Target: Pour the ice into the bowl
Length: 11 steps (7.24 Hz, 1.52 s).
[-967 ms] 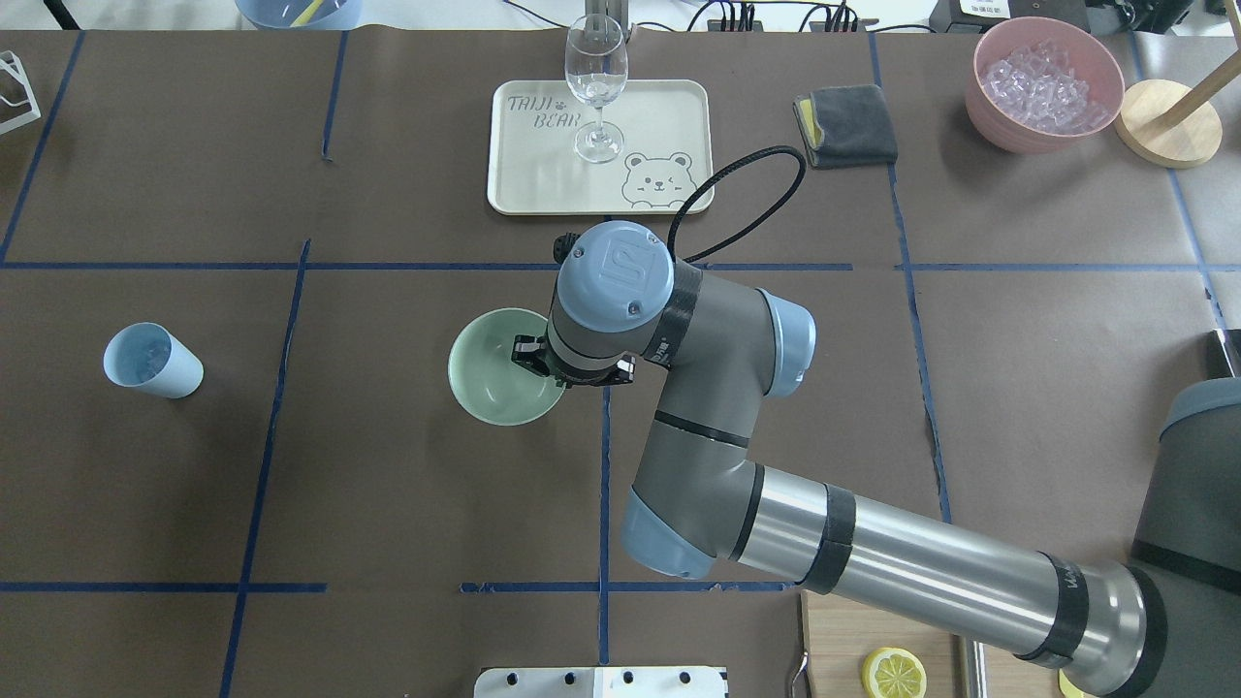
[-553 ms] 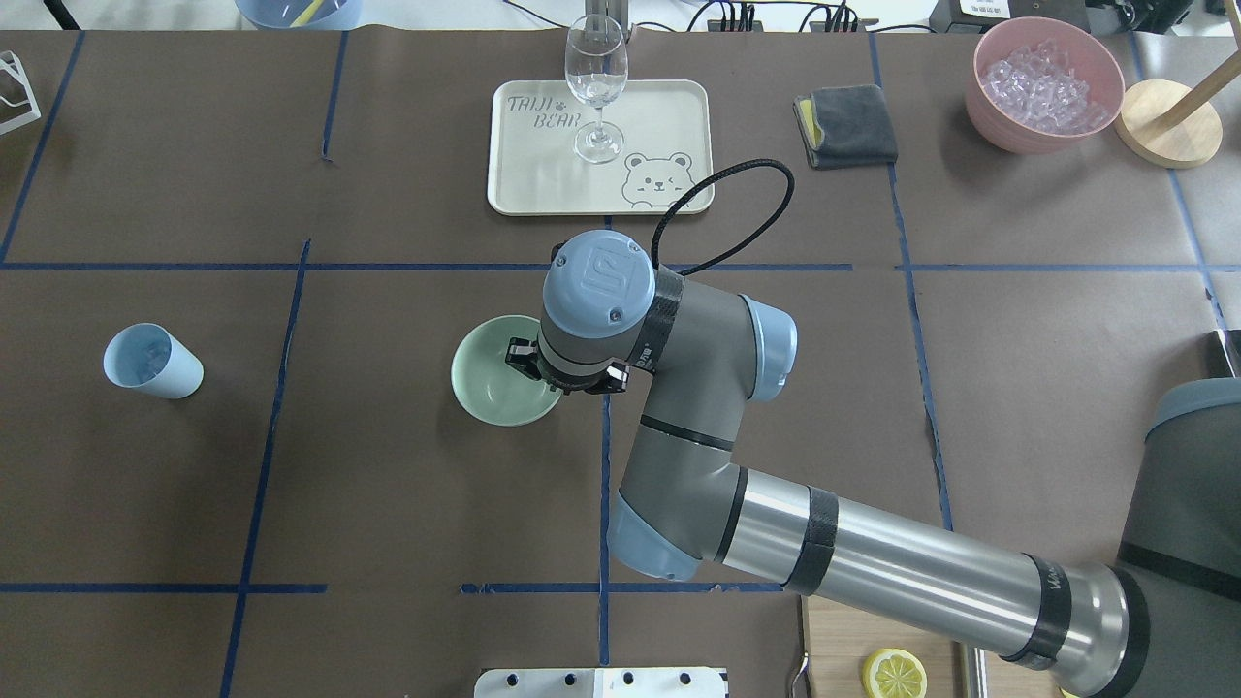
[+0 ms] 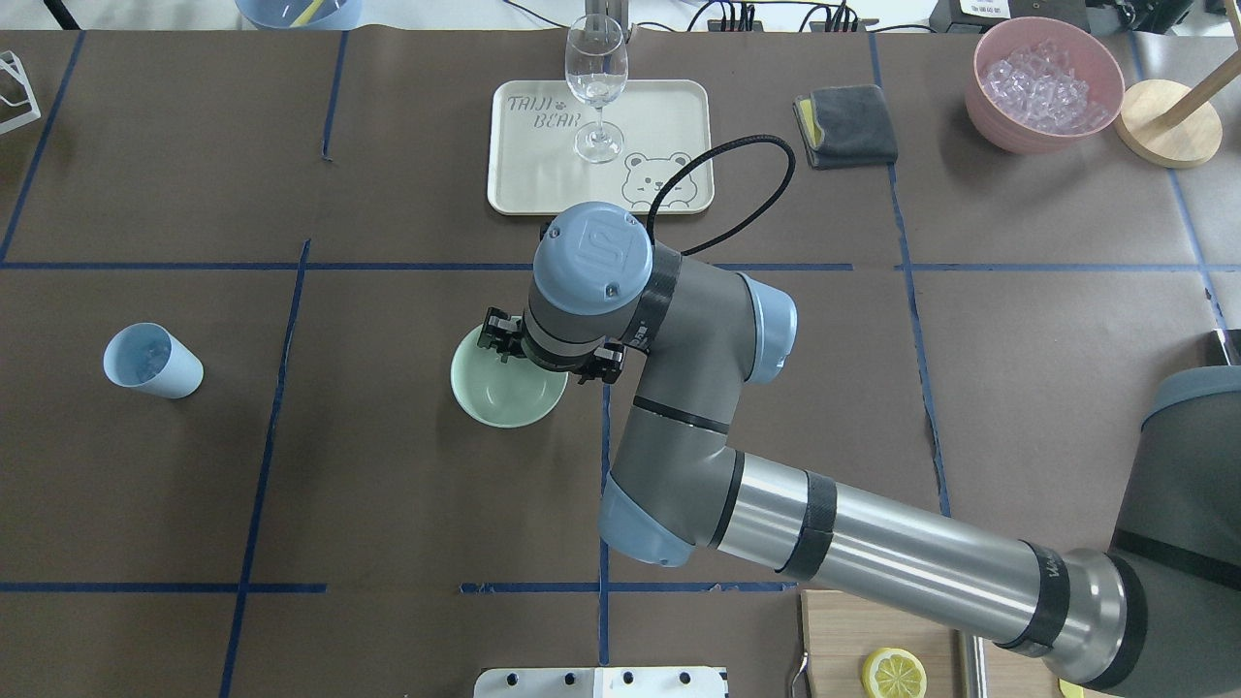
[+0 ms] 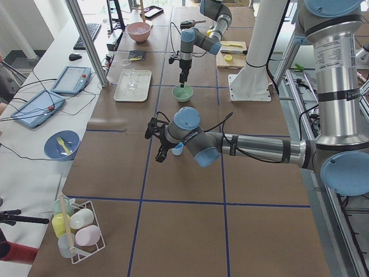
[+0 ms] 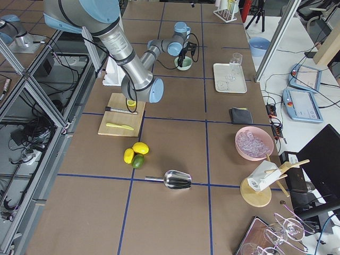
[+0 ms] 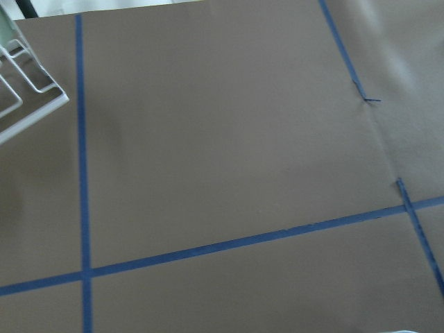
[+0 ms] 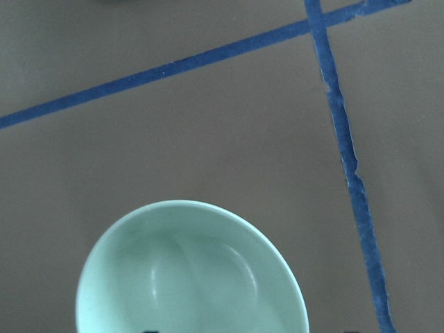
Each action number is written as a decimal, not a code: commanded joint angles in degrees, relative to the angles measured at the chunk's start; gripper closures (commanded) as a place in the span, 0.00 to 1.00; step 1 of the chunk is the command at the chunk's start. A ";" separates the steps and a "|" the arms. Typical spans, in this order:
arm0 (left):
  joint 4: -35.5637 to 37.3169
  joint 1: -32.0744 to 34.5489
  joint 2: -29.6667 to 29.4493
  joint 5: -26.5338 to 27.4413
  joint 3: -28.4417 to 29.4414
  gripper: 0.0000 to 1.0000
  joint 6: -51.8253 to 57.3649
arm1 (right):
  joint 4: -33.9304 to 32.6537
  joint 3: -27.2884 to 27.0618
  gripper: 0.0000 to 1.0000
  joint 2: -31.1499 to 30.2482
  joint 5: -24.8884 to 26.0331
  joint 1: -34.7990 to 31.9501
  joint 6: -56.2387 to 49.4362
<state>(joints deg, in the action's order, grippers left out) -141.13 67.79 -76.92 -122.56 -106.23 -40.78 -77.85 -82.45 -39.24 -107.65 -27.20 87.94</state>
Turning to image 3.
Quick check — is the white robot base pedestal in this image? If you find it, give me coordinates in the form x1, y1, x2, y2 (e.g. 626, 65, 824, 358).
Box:
473, 666, 730, 697

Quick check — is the light blue cup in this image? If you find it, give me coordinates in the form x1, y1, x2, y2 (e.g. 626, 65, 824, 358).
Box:
102, 323, 205, 400

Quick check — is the green bowl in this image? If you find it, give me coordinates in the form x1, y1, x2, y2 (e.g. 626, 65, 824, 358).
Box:
449, 325, 568, 428

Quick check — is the wine glass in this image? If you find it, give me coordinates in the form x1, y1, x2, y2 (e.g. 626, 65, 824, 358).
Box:
563, 12, 629, 165

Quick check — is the white wire cup rack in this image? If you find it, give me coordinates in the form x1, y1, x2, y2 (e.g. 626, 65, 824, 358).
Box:
1, 51, 43, 134

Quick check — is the grey folded cloth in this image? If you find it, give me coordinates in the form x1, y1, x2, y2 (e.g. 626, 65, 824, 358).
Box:
792, 84, 898, 171

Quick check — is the lemon half slice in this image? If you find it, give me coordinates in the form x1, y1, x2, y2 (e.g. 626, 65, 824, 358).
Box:
860, 647, 928, 698

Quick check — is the pink bowl with ice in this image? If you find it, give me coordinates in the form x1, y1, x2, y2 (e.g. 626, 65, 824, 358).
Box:
965, 16, 1126, 154

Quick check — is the blue bowl with fork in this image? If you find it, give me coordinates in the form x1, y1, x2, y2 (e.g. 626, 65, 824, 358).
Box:
235, 1, 366, 31

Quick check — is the wooden stand round base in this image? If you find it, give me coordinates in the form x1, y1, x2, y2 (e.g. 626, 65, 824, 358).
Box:
1114, 51, 1240, 169

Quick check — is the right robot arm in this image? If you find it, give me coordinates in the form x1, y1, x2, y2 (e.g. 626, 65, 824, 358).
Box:
474, 202, 1239, 697

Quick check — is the wooden cutting board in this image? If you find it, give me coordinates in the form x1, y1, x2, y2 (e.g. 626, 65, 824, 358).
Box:
800, 590, 1064, 697

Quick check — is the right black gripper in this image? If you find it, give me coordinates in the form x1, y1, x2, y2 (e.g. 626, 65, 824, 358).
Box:
480, 306, 625, 385

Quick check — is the cream bear tray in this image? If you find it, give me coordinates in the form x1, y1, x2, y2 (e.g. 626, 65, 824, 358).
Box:
486, 79, 716, 216

